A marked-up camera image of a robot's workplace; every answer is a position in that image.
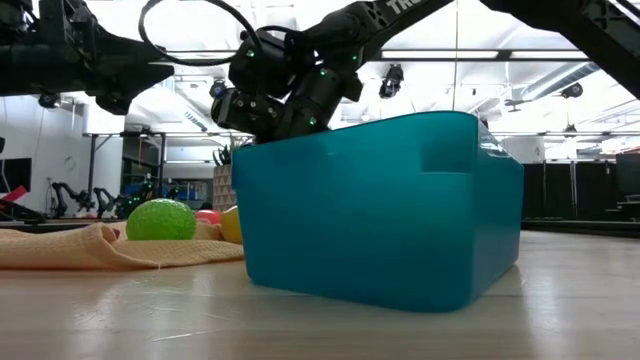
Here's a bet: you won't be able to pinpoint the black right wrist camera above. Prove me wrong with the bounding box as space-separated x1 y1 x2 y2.
228 28 301 99

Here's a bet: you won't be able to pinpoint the black room divider panels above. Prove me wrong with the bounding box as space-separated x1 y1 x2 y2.
522 162 617 222

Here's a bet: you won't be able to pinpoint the black wall monitor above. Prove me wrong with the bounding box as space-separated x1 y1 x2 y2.
0 157 32 194

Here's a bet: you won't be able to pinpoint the black camera cable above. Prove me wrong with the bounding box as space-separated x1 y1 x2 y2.
138 0 264 68

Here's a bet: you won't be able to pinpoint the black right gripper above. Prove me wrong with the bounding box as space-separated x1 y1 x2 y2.
210 85 290 146

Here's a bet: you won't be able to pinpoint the red bar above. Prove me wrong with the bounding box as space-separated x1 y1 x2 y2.
0 184 30 211

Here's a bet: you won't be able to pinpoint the orange toy carrot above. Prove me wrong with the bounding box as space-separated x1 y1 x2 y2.
194 209 223 226

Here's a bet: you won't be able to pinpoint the black aluminium table frame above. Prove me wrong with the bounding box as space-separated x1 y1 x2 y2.
0 218 640 239

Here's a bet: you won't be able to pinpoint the succulent in triangle-patterned pot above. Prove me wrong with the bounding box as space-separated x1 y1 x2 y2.
212 142 237 212

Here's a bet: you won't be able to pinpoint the yellow waffle cloth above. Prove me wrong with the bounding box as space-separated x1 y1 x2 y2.
0 221 245 272

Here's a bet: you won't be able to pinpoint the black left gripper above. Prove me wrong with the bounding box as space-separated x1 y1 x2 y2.
27 0 176 116

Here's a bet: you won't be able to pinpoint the overhead light bar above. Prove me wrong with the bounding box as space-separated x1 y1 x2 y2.
164 48 591 62

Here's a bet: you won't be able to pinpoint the green toy lime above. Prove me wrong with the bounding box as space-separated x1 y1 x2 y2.
125 198 197 242

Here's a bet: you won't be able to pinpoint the teal plastic tub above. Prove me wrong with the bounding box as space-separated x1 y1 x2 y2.
231 110 525 314

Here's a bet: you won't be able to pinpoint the black metal rack frame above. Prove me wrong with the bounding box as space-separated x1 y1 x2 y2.
82 130 169 201

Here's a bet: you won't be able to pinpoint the yellow toy lemon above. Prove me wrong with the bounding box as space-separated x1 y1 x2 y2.
220 205 244 245

